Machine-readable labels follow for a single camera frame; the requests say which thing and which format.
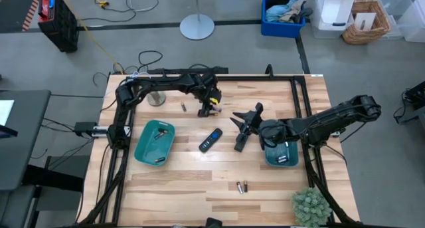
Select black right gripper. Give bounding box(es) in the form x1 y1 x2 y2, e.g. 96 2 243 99
230 103 272 141

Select blue plastic bin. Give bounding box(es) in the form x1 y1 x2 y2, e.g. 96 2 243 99
260 0 305 39

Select black desk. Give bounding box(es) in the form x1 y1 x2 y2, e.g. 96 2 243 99
0 90 52 191

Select black cloth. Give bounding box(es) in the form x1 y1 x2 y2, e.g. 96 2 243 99
267 0 290 9

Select silver floor stand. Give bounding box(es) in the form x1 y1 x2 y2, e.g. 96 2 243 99
179 0 216 41

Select green artificial plant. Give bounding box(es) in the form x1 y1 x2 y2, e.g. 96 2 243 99
292 187 333 228

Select black looped cable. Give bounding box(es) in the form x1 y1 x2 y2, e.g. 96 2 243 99
92 50 164 86

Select teal plastic bin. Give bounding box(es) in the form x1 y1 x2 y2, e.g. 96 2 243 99
264 140 299 168
134 120 177 167

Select white-screen tablet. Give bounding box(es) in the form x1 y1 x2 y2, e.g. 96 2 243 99
0 100 19 139

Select white plastic bin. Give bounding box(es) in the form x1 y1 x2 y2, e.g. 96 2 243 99
311 0 357 39

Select wicker basket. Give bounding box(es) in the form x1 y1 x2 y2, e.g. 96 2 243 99
341 0 392 45

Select black equipment box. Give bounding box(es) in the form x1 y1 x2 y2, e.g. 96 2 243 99
393 81 425 124

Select red and black tool case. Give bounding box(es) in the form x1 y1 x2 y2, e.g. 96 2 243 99
37 0 80 53

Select beige cloth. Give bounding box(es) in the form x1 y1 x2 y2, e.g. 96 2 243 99
280 0 307 25

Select black power adapter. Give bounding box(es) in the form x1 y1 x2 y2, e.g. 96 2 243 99
73 121 98 138

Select black metal table frame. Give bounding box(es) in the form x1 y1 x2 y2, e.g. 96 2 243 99
74 64 363 228

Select black remote, blue button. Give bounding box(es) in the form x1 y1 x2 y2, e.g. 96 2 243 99
198 128 224 154

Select black mat, striped edge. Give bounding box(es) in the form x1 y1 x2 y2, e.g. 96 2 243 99
0 0 44 34

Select white card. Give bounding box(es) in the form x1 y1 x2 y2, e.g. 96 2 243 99
353 11 378 32

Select black floor cable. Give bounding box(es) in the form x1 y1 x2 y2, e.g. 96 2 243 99
79 0 137 23

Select black power strip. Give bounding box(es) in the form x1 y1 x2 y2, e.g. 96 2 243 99
147 66 229 75

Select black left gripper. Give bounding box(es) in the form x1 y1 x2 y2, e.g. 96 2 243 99
195 83 222 118

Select yellow floor cable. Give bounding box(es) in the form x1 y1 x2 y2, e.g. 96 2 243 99
56 0 126 75

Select clear plastic bin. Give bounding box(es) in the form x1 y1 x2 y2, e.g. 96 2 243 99
396 0 425 43
377 0 414 41

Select light blue cloth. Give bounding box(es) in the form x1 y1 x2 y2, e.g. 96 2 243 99
265 0 298 23

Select white floor cable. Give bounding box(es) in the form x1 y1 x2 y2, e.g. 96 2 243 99
125 0 161 13

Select white bulb table lamp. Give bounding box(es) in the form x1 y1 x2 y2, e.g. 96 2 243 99
147 90 167 107

